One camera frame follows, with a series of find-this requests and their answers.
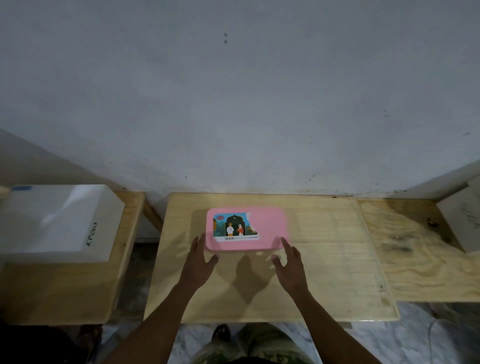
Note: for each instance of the person's right hand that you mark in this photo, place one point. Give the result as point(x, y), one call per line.
point(291, 273)

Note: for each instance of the person's left hand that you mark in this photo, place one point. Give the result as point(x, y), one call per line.
point(197, 268)

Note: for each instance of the person's left thumb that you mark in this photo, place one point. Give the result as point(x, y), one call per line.
point(212, 261)

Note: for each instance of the person's right thumb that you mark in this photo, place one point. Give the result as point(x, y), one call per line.
point(276, 263)

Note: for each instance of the person's right forearm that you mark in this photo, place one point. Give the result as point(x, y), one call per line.
point(330, 330)

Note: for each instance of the person's left forearm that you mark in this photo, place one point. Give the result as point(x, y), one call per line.
point(153, 326)

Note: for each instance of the pink lunch box with picture label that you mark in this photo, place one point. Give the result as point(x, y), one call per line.
point(247, 229)

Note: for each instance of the dark sandal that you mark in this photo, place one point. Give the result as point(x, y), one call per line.
point(221, 333)

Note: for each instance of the camouflage trousers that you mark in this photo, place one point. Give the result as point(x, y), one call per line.
point(258, 345)

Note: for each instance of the light wooden side table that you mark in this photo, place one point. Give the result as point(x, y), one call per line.
point(75, 288)
point(416, 255)

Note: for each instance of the large white foam box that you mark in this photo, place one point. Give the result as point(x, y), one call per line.
point(56, 221)

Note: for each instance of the white box with handwriting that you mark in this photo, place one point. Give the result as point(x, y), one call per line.
point(462, 217)

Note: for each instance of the blue tape strip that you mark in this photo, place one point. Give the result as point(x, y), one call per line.
point(20, 188)

